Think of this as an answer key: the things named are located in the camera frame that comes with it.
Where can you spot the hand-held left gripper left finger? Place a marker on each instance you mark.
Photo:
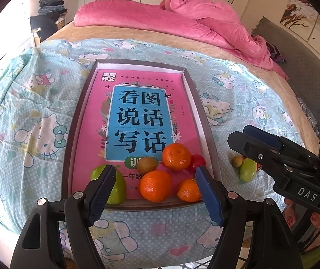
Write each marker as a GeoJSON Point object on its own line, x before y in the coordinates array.
{"type": "Point", "coordinates": [101, 199]}

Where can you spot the grey headboard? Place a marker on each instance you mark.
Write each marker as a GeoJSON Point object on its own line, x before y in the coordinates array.
{"type": "Point", "coordinates": [302, 61]}

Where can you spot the small orange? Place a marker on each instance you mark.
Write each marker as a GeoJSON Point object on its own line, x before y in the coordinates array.
{"type": "Point", "coordinates": [188, 191]}

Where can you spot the small green fruit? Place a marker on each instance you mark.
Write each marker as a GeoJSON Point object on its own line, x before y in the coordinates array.
{"type": "Point", "coordinates": [246, 171]}

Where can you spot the tree-print cabinet doors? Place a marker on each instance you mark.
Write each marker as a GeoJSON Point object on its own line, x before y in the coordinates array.
{"type": "Point", "coordinates": [297, 14]}

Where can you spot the dark patterned cloth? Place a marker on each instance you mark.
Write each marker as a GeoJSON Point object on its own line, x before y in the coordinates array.
{"type": "Point", "coordinates": [308, 109]}

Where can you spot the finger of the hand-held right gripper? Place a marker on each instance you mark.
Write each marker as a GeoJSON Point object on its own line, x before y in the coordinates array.
{"type": "Point", "coordinates": [249, 148]}
{"type": "Point", "coordinates": [263, 136]}

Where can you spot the pile of dark clothes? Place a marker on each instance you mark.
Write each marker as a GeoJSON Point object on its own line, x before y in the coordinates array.
{"type": "Point", "coordinates": [43, 26]}

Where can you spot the grey cardboard tray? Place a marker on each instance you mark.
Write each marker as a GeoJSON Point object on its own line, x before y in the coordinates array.
{"type": "Point", "coordinates": [154, 206]}

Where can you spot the cat-print blue bedsheet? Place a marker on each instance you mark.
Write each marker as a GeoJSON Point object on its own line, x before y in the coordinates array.
{"type": "Point", "coordinates": [36, 103]}

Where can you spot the large green fruit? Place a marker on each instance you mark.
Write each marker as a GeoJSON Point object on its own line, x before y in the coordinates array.
{"type": "Point", "coordinates": [119, 190]}

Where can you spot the pink book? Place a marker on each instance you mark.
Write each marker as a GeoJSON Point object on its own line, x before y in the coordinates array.
{"type": "Point", "coordinates": [92, 134]}

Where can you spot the dark striped pillow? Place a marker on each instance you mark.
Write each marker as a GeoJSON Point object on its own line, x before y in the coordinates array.
{"type": "Point", "coordinates": [276, 51]}

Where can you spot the small brownish-green fruit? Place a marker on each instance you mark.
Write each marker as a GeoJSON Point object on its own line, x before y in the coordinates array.
{"type": "Point", "coordinates": [237, 161]}
{"type": "Point", "coordinates": [148, 164]}

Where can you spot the large orange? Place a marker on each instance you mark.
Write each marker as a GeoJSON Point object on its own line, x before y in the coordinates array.
{"type": "Point", "coordinates": [154, 186]}
{"type": "Point", "coordinates": [176, 157]}

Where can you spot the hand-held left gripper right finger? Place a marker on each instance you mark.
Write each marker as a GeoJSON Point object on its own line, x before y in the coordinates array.
{"type": "Point", "coordinates": [210, 196]}

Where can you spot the pink blanket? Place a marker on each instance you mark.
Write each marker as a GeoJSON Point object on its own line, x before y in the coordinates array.
{"type": "Point", "coordinates": [148, 19]}

